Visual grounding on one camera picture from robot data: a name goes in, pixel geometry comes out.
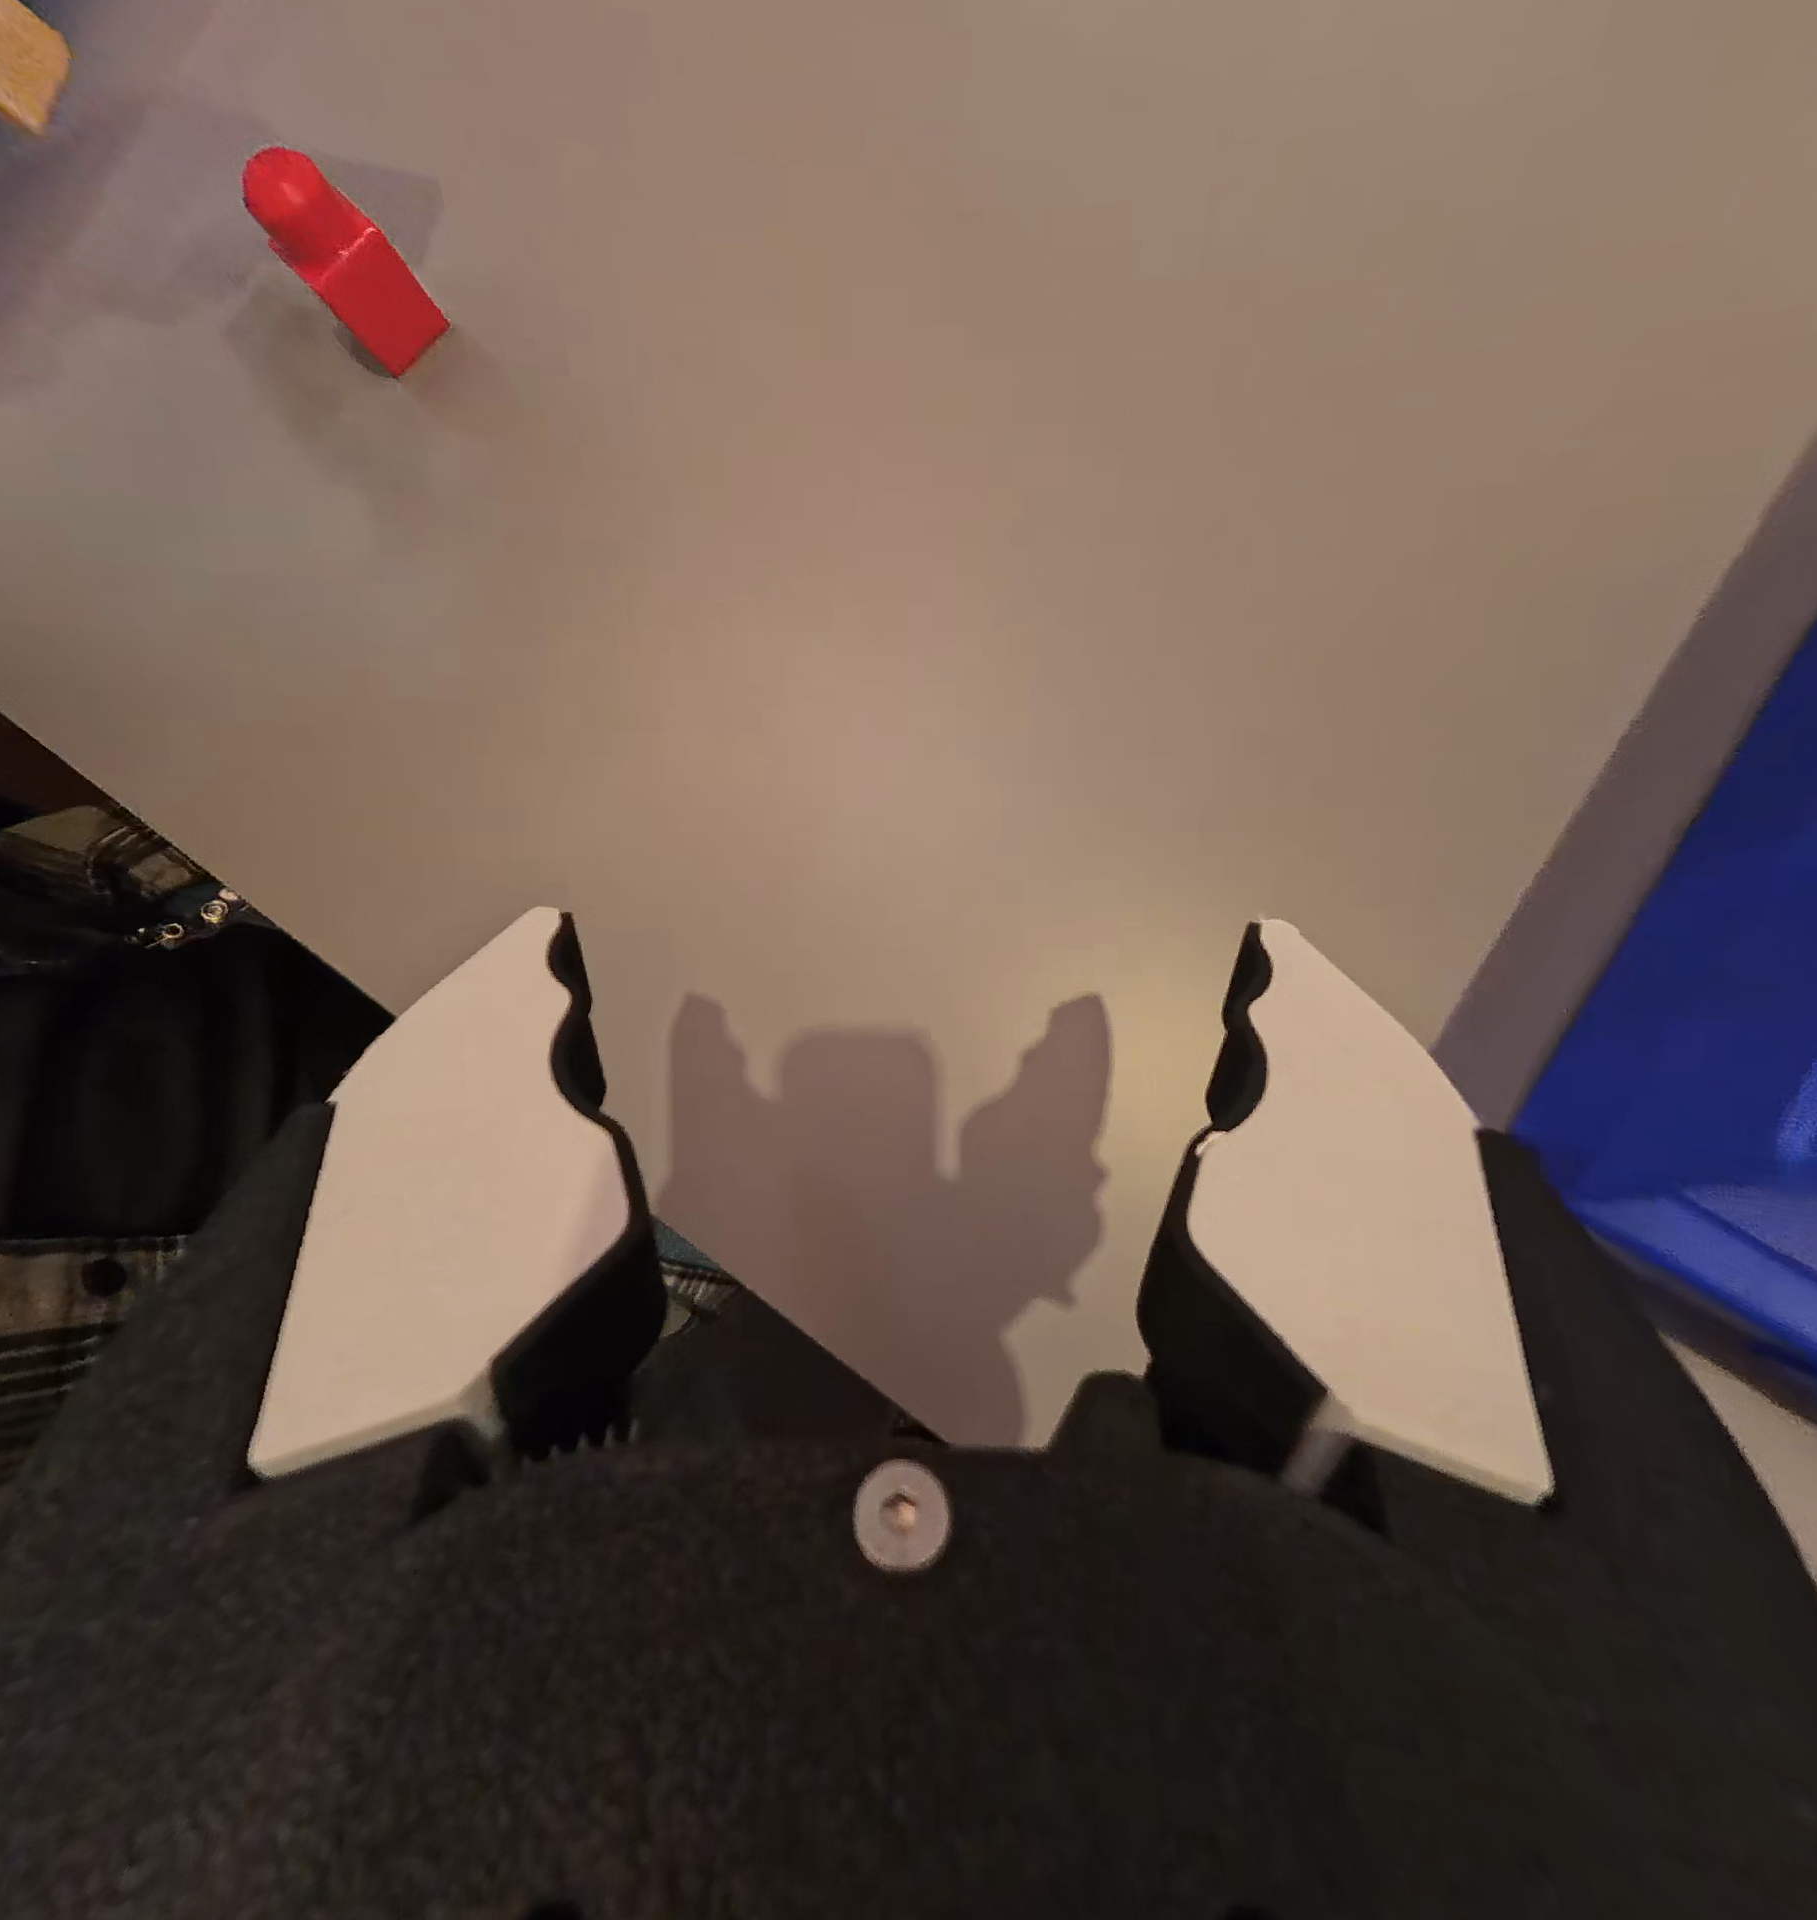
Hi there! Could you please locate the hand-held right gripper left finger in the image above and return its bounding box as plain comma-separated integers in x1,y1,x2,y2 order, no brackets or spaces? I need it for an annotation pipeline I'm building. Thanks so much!
245,907,670,1485

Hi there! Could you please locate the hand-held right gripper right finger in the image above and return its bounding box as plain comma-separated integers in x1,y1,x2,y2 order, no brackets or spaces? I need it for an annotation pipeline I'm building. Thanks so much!
1136,917,1558,1506

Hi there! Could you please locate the blue plastic bin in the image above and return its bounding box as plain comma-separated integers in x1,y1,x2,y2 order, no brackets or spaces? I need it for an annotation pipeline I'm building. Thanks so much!
1508,532,1817,1420

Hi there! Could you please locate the metal lanyard clip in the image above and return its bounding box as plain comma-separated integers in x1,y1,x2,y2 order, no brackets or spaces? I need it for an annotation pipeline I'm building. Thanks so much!
134,886,250,951

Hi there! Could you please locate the yellow mega block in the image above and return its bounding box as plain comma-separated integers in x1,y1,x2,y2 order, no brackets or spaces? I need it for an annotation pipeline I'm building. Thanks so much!
0,0,74,136

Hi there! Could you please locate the red mega block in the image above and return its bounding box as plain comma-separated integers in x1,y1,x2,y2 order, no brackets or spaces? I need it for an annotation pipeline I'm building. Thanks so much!
243,144,453,379

